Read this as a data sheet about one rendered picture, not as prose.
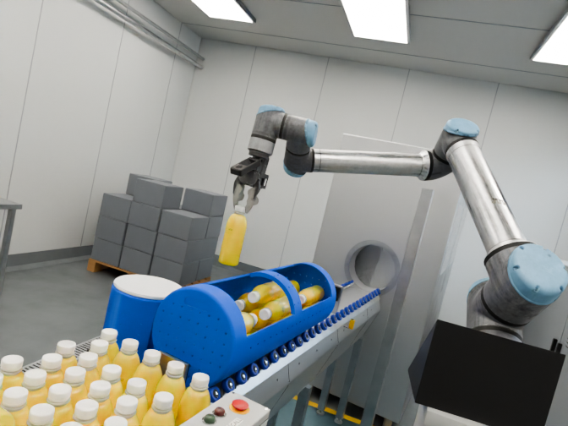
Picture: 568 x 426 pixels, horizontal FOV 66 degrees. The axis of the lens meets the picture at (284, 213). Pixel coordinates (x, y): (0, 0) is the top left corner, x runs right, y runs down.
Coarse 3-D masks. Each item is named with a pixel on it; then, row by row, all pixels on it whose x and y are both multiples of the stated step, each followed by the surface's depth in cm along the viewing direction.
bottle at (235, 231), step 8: (232, 216) 150; (240, 216) 150; (232, 224) 149; (240, 224) 149; (232, 232) 149; (240, 232) 149; (224, 240) 150; (232, 240) 149; (240, 240) 150; (224, 248) 150; (232, 248) 149; (240, 248) 151; (224, 256) 150; (232, 256) 150; (224, 264) 150; (232, 264) 150
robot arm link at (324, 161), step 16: (288, 160) 158; (304, 160) 158; (320, 160) 159; (336, 160) 160; (352, 160) 161; (368, 160) 161; (384, 160) 162; (400, 160) 163; (416, 160) 164; (432, 160) 163; (416, 176) 168; (432, 176) 165
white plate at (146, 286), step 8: (120, 280) 175; (128, 280) 178; (136, 280) 180; (144, 280) 182; (152, 280) 185; (160, 280) 188; (168, 280) 190; (120, 288) 166; (128, 288) 168; (136, 288) 170; (144, 288) 172; (152, 288) 174; (160, 288) 176; (168, 288) 179; (176, 288) 181; (136, 296) 164; (144, 296) 164; (152, 296) 165; (160, 296) 167
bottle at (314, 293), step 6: (306, 288) 187; (312, 288) 189; (318, 288) 193; (300, 294) 182; (306, 294) 182; (312, 294) 184; (318, 294) 189; (324, 294) 196; (306, 300) 181; (312, 300) 184; (318, 300) 192
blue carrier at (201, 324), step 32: (192, 288) 123; (224, 288) 157; (288, 288) 156; (160, 320) 127; (192, 320) 122; (224, 320) 118; (288, 320) 148; (320, 320) 187; (192, 352) 122; (224, 352) 118; (256, 352) 131
